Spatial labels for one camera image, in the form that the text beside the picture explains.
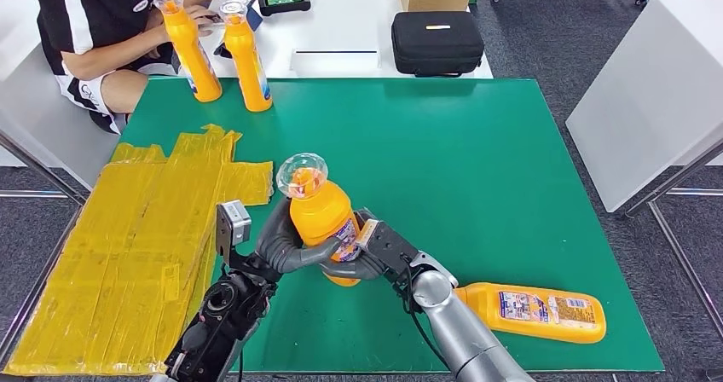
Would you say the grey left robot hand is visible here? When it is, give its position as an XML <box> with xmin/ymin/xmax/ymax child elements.
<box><xmin>254</xmin><ymin>195</ymin><xmax>343</xmax><ymax>276</ymax></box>

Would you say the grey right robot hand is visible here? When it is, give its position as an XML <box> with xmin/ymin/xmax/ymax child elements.
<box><xmin>319</xmin><ymin>252</ymin><xmax>397</xmax><ymax>283</ymax></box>

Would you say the orange bottle with clear cap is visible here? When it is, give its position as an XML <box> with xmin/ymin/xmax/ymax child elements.
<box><xmin>454</xmin><ymin>281</ymin><xmax>608</xmax><ymax>345</ymax></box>
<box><xmin>153</xmin><ymin>0</ymin><xmax>223</xmax><ymax>104</ymax></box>
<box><xmin>275</xmin><ymin>153</ymin><xmax>362</xmax><ymax>288</ymax></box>
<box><xmin>218</xmin><ymin>1</ymin><xmax>274</xmax><ymax>113</ymax></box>

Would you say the green table mat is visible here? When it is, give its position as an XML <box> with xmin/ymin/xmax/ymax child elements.
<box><xmin>121</xmin><ymin>77</ymin><xmax>665</xmax><ymax>372</ymax></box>

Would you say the yellow taped cardboard sheet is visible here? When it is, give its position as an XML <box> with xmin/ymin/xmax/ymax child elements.
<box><xmin>5</xmin><ymin>123</ymin><xmax>274</xmax><ymax>376</ymax></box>

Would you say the blue tablet cover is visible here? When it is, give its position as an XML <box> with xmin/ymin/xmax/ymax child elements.
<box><xmin>213</xmin><ymin>6</ymin><xmax>264</xmax><ymax>60</ymax></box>

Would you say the black zippered case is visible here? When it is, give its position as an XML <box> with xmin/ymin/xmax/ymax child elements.
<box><xmin>390</xmin><ymin>10</ymin><xmax>486</xmax><ymax>79</ymax></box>

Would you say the white bench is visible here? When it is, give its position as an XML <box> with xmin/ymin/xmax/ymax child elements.
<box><xmin>0</xmin><ymin>0</ymin><xmax>123</xmax><ymax>191</ymax></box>

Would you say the person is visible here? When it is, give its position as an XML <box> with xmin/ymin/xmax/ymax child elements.
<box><xmin>31</xmin><ymin>0</ymin><xmax>227</xmax><ymax>136</ymax></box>

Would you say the large white table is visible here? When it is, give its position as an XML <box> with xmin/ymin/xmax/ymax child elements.
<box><xmin>565</xmin><ymin>0</ymin><xmax>723</xmax><ymax>214</ymax></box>

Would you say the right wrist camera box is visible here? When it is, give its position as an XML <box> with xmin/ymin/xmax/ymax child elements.
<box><xmin>354</xmin><ymin>218</ymin><xmax>422</xmax><ymax>276</ymax></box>

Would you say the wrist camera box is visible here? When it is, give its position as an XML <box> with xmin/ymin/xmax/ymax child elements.
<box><xmin>216</xmin><ymin>200</ymin><xmax>253</xmax><ymax>264</ymax></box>
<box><xmin>354</xmin><ymin>218</ymin><xmax>422</xmax><ymax>276</ymax></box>

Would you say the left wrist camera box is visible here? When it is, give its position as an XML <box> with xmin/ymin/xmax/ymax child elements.
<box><xmin>216</xmin><ymin>200</ymin><xmax>253</xmax><ymax>264</ymax></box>

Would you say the metal table frame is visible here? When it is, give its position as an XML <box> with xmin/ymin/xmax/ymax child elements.
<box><xmin>623</xmin><ymin>139</ymin><xmax>723</xmax><ymax>339</ymax></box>
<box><xmin>0</xmin><ymin>128</ymin><xmax>89</xmax><ymax>363</ymax></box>

